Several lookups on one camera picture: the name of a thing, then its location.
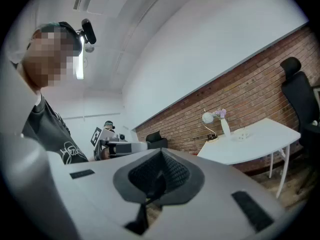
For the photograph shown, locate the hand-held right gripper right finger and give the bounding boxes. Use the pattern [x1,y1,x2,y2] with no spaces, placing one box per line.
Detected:
[149,147,289,240]

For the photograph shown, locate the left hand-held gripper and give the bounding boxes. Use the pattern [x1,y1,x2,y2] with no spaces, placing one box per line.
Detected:
[89,126,151,161]

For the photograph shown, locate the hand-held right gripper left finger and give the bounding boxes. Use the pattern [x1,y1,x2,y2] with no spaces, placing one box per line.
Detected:
[46,147,166,240]

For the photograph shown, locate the low black chair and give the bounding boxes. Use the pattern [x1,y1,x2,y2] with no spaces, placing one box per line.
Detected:
[145,130,169,150]

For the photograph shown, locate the white table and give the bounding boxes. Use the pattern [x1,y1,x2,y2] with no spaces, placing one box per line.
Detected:
[196,117,302,199]

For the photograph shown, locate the white vase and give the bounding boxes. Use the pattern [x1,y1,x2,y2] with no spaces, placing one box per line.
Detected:
[220,117,232,138]

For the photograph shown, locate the person's dark printed sweatshirt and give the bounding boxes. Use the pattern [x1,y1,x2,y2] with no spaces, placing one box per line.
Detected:
[21,96,90,165]

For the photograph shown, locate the purple flowers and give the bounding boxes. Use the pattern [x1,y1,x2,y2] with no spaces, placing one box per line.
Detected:
[212,108,228,121]

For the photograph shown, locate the long ceiling light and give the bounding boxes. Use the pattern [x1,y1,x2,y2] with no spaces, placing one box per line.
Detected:
[74,37,86,81]

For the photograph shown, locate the person's head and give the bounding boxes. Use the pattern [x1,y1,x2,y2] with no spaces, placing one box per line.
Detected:
[21,21,83,91]

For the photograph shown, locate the black office chair with headrest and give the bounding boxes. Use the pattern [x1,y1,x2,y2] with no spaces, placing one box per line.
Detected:
[279,56,320,195]

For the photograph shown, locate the black head-mounted camera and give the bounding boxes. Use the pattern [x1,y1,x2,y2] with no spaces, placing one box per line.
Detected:
[81,18,97,45]

